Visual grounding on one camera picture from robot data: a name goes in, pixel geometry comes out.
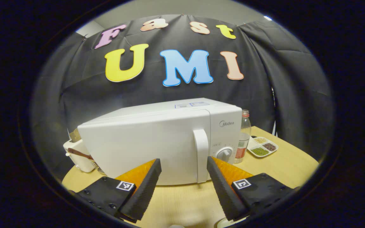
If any white toaster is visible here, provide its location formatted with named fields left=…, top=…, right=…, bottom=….
left=63, top=138, right=96, bottom=173

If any black backdrop cloth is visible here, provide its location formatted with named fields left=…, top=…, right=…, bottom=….
left=30, top=14, right=334, bottom=178

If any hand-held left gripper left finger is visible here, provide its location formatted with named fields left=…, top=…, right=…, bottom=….
left=75, top=158, right=163, bottom=222

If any white microwave oven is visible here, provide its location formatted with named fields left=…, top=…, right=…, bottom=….
left=77, top=98, right=243, bottom=186

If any white power strip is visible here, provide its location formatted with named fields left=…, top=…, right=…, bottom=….
left=217, top=216, right=250, bottom=228

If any white divided dish of beans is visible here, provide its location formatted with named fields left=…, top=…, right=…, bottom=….
left=247, top=136, right=279, bottom=158

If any brown toast slice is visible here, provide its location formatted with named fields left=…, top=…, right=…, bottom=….
left=69, top=128, right=82, bottom=142

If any brown handled kitchen utensil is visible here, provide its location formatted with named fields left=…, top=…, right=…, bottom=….
left=67, top=148, right=107, bottom=175

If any clear bottle with red label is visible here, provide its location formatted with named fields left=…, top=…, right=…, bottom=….
left=233, top=110, right=252, bottom=164

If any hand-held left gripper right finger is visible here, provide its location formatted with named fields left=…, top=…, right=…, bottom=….
left=207, top=156, right=297, bottom=221

